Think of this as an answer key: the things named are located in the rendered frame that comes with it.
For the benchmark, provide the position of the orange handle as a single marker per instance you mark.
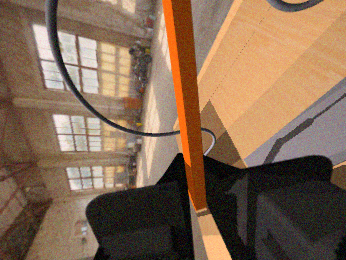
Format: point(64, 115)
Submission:
point(180, 35)

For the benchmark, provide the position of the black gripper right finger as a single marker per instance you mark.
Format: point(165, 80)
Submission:
point(232, 193)

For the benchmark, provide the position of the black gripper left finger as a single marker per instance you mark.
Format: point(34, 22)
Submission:
point(165, 203)

